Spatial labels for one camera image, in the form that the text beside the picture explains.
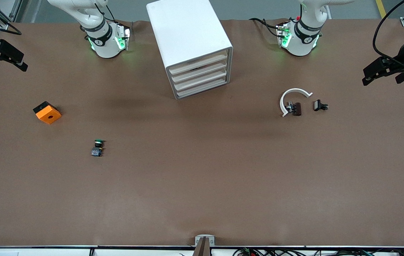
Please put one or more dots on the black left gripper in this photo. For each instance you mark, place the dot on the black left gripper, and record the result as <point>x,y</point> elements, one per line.
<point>403,52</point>

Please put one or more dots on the green push button switch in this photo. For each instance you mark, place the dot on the green push button switch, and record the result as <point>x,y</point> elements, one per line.
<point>97,149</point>

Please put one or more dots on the white plastic drawer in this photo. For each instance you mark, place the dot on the white plastic drawer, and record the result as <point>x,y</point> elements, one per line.
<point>202,71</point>
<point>202,88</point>
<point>202,79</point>
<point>202,63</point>

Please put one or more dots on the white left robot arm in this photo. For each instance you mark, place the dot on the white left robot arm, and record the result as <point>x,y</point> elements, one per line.
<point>303,35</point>

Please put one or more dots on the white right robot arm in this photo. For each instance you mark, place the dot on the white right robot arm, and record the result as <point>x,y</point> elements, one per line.
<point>99,32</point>

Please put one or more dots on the white drawer cabinet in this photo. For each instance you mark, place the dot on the white drawer cabinet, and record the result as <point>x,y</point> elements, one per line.
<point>187,28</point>

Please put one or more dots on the brown black small component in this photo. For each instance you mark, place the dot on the brown black small component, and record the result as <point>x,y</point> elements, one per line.
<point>296,109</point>

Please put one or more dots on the white curved plastic clip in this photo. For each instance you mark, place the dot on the white curved plastic clip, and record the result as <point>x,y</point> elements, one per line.
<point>285,97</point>

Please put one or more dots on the orange black button enclosure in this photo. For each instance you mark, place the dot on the orange black button enclosure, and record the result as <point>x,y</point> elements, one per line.
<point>48,114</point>

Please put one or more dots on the black small switch component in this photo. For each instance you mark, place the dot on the black small switch component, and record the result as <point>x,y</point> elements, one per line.
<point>318,105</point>

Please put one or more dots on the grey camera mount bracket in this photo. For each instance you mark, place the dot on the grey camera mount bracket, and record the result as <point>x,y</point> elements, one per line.
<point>204,243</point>

